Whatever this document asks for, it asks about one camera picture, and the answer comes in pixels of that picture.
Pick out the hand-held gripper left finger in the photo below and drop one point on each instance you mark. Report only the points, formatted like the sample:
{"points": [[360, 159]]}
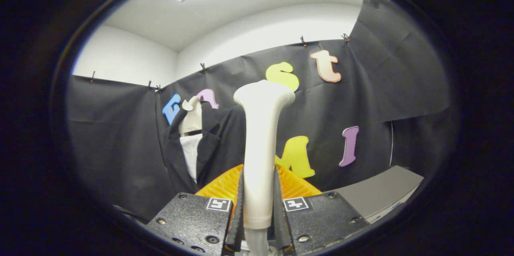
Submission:
{"points": [[192, 224]]}

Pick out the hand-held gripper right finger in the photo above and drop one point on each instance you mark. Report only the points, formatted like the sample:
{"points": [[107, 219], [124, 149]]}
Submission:
{"points": [[321, 220]]}

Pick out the white shirt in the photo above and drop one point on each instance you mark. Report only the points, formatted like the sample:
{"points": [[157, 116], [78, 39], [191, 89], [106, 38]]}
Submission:
{"points": [[190, 151]]}

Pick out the black suit jacket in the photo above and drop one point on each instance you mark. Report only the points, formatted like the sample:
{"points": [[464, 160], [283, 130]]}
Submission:
{"points": [[221, 143]]}

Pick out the white garment steamer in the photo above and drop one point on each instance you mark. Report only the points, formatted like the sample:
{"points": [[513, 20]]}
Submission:
{"points": [[260, 147]]}

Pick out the grey cabinet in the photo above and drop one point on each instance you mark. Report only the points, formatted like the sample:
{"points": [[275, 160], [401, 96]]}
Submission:
{"points": [[377, 191]]}

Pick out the beige mannequin neck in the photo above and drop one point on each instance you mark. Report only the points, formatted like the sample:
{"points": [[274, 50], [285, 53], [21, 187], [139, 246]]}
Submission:
{"points": [[192, 117]]}

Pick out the black backdrop cloth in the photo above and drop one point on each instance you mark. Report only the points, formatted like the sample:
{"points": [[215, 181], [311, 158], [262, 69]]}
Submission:
{"points": [[112, 147]]}

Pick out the row of black clips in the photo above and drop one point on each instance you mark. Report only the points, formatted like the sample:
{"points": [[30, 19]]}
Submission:
{"points": [[203, 67]]}

